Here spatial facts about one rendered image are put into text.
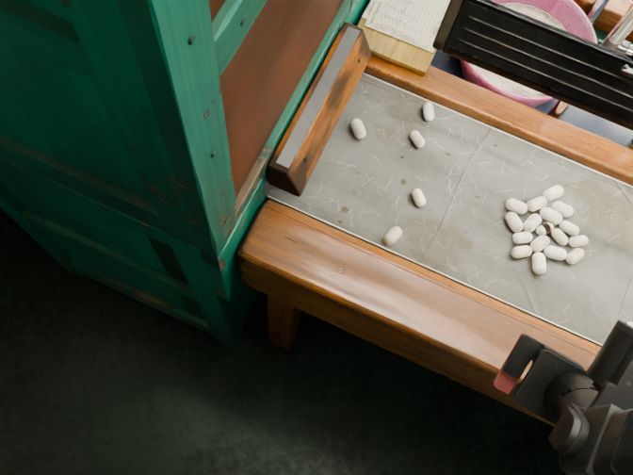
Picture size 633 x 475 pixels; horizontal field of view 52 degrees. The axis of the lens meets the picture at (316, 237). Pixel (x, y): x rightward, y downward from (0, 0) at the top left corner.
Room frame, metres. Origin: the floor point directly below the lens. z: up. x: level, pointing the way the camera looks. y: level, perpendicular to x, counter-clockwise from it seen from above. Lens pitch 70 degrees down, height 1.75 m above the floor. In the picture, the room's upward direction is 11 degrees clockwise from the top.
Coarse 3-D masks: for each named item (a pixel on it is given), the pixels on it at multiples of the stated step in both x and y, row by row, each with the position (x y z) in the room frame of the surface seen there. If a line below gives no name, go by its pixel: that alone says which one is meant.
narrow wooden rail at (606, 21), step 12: (540, 0) 0.95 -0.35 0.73; (576, 0) 0.94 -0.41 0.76; (588, 0) 0.94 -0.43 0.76; (612, 0) 0.95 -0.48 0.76; (624, 0) 0.95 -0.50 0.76; (564, 12) 0.94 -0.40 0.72; (612, 12) 0.92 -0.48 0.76; (624, 12) 0.92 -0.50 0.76; (600, 24) 0.92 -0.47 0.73; (612, 24) 0.92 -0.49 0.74
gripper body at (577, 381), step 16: (544, 352) 0.16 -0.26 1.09; (544, 368) 0.15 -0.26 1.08; (560, 368) 0.15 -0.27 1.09; (576, 368) 0.15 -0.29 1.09; (528, 384) 0.13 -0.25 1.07; (544, 384) 0.13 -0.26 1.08; (560, 384) 0.13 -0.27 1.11; (576, 384) 0.13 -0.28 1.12; (528, 400) 0.11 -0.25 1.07; (544, 400) 0.11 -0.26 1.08; (544, 416) 0.10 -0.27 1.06
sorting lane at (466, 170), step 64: (384, 128) 0.59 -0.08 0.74; (448, 128) 0.62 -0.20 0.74; (320, 192) 0.45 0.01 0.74; (384, 192) 0.47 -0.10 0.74; (448, 192) 0.49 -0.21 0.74; (512, 192) 0.51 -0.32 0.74; (576, 192) 0.54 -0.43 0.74; (448, 256) 0.38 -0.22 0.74; (512, 256) 0.40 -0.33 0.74; (576, 320) 0.31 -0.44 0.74
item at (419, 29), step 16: (384, 0) 0.83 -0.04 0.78; (400, 0) 0.84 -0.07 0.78; (416, 0) 0.85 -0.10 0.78; (432, 0) 0.86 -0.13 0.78; (448, 0) 0.86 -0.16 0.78; (368, 16) 0.79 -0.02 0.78; (384, 16) 0.80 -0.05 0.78; (400, 16) 0.81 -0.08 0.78; (416, 16) 0.81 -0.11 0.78; (432, 16) 0.82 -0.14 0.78; (384, 32) 0.76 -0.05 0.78; (400, 32) 0.77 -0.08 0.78; (416, 32) 0.78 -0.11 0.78; (432, 32) 0.78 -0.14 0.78; (432, 48) 0.75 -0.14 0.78
